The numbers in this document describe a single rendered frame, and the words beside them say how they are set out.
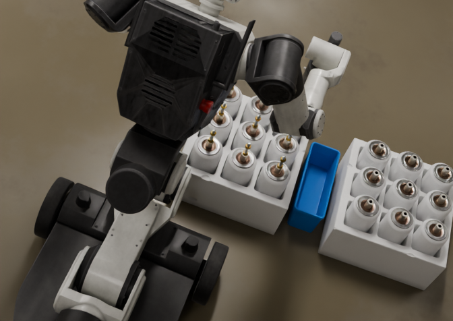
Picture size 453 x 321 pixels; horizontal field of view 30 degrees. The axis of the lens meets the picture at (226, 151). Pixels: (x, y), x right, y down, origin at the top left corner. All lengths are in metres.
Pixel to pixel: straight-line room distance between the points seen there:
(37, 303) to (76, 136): 0.73
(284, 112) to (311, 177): 0.95
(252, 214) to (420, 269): 0.59
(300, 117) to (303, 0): 1.50
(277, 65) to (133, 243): 0.72
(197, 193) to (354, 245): 0.55
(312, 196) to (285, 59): 1.09
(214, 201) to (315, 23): 1.05
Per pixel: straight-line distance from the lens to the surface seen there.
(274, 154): 2.80
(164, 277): 2.57
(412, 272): 2.92
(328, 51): 2.43
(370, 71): 3.48
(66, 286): 2.34
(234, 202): 2.81
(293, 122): 2.18
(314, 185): 3.06
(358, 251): 2.87
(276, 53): 2.03
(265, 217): 2.83
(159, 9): 1.94
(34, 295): 2.51
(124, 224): 2.44
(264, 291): 2.81
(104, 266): 2.36
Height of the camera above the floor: 2.46
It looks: 54 degrees down
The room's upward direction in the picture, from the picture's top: 21 degrees clockwise
